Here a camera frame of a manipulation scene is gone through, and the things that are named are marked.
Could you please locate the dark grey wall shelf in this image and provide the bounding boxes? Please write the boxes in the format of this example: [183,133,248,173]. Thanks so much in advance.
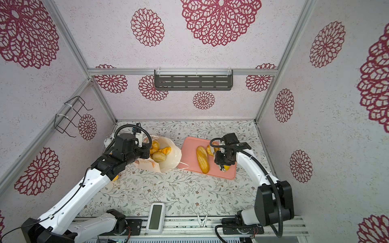
[154,69,234,91]

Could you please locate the black wire wall rack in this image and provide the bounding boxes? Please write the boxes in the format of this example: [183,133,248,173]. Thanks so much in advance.
[53,95,93,138]

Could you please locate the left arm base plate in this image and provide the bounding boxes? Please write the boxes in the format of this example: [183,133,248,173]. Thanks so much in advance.
[122,219,143,237]

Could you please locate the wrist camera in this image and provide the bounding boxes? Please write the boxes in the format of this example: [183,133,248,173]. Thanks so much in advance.
[221,133,240,146]
[113,123,152,152]

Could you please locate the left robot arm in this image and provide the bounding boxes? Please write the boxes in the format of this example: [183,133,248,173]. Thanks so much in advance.
[21,147,150,243]

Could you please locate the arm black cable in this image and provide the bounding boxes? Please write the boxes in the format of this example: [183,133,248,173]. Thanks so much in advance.
[0,123,153,243]
[209,137,284,243]

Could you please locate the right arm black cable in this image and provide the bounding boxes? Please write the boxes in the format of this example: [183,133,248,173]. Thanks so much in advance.
[209,137,284,243]

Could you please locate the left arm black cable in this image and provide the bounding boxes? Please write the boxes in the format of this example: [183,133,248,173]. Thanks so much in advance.
[0,123,153,243]

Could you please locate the yellow orange striped fake bread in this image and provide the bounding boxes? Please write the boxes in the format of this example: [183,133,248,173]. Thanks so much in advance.
[158,147,172,155]

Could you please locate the pink plastic tray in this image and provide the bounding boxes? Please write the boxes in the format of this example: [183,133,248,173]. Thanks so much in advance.
[177,137,237,180]

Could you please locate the small round fake bread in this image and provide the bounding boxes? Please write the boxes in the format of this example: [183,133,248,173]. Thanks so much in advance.
[152,151,167,163]

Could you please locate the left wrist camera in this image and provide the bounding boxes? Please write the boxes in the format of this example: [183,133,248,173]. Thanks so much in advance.
[113,123,152,152]

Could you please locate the white plastic clip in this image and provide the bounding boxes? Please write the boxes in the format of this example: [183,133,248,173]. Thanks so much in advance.
[197,214,208,228]

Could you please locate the white alarm clock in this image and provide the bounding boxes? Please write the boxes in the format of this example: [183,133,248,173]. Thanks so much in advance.
[104,135,113,148]

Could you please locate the white digital timer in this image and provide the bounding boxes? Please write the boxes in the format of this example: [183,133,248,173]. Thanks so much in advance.
[146,202,166,234]

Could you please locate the long baguette fake bread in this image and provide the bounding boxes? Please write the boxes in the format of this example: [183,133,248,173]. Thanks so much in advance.
[196,146,210,174]

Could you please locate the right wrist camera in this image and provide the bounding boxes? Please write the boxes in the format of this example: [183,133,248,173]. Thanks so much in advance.
[221,133,240,146]

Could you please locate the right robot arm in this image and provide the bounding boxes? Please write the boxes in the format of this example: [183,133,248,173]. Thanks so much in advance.
[211,142,294,231]

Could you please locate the printed paper bag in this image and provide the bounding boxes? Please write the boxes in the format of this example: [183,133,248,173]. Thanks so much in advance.
[134,136,183,173]

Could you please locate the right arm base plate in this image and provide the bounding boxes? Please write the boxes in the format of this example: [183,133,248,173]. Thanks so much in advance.
[221,218,264,235]

